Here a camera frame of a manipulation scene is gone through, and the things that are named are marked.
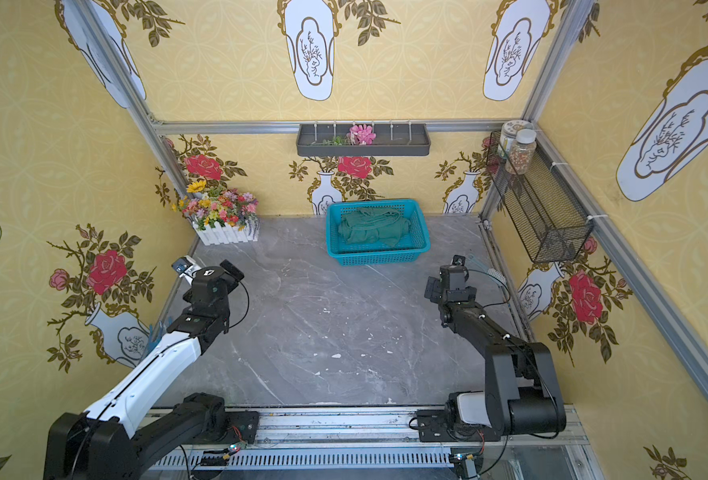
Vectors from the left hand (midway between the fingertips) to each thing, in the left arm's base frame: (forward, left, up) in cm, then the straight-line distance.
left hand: (205, 272), depth 82 cm
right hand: (+1, -72, -11) cm, 73 cm away
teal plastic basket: (+19, -49, -18) cm, 56 cm away
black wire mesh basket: (+6, -94, +11) cm, 95 cm away
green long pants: (+26, -45, -9) cm, 53 cm away
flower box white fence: (+25, +3, -4) cm, 26 cm away
